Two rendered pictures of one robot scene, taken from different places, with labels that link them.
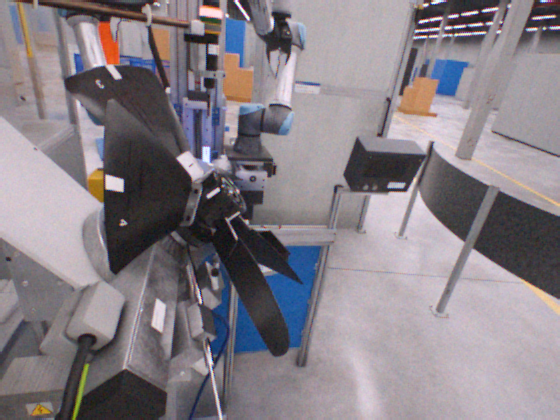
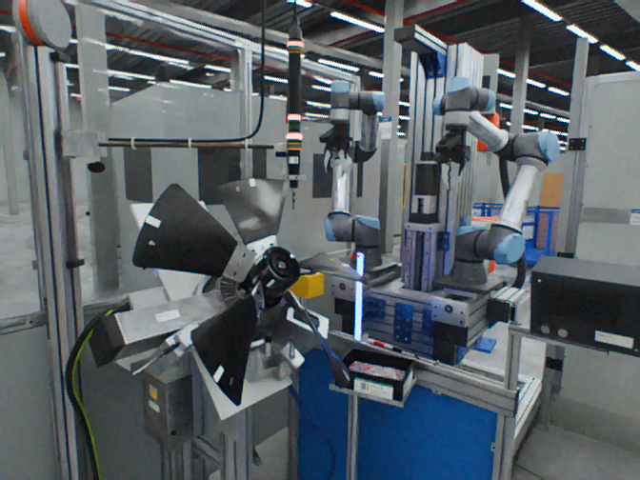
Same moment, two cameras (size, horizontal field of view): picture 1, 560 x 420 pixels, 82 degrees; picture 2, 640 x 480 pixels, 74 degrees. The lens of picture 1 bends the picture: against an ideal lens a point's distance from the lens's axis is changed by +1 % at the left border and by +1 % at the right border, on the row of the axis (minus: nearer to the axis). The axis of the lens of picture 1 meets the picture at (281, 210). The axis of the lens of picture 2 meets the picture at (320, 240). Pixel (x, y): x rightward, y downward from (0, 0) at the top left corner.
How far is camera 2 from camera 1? 0.86 m
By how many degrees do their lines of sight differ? 55
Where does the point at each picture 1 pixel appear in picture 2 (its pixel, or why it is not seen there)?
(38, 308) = not seen: hidden behind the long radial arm
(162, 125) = (264, 215)
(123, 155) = (167, 210)
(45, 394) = (155, 381)
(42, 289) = not seen: hidden behind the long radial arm
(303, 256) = (471, 421)
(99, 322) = (135, 300)
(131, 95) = (254, 195)
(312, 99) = not seen: outside the picture
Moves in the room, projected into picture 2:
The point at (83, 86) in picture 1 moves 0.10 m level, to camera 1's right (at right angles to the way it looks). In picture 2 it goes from (227, 190) to (240, 191)
